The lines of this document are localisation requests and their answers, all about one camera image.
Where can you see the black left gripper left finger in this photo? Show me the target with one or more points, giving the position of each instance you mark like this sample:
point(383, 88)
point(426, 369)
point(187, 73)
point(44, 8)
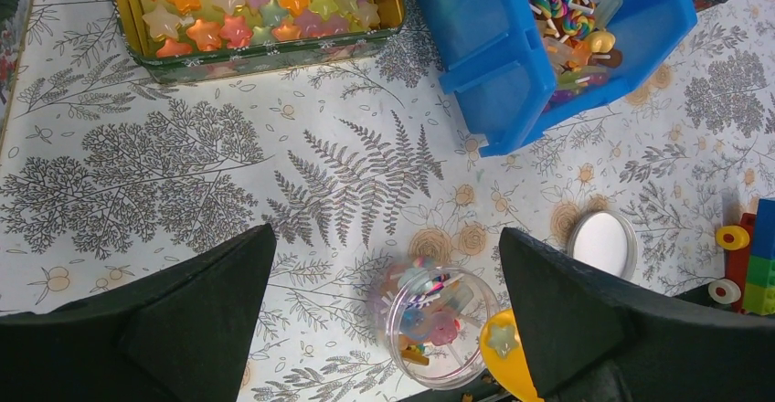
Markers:
point(181, 334)

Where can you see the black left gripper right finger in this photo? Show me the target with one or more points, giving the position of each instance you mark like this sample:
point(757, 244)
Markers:
point(592, 336)

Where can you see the yellow plastic scoop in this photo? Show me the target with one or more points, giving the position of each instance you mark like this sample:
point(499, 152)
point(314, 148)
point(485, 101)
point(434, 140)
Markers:
point(503, 354)

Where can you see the white round jar lid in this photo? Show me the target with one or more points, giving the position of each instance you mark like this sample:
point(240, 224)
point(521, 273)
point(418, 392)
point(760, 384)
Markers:
point(605, 240)

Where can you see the clear glass jar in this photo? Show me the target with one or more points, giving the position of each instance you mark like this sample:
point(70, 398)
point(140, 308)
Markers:
point(428, 316)

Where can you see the blue plastic candy bin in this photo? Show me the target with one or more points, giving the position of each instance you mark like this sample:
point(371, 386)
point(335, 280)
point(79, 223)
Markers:
point(495, 64)

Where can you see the colourful toy block train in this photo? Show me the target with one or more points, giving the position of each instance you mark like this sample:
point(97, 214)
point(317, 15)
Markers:
point(748, 284)

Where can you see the floral table cloth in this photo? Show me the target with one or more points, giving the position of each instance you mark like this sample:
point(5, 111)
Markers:
point(107, 177)

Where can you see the tin of orange gummies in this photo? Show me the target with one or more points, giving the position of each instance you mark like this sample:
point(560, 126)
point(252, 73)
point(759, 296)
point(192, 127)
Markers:
point(184, 41)

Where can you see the tin of lollipops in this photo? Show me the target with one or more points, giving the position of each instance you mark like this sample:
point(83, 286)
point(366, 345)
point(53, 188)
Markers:
point(15, 16)

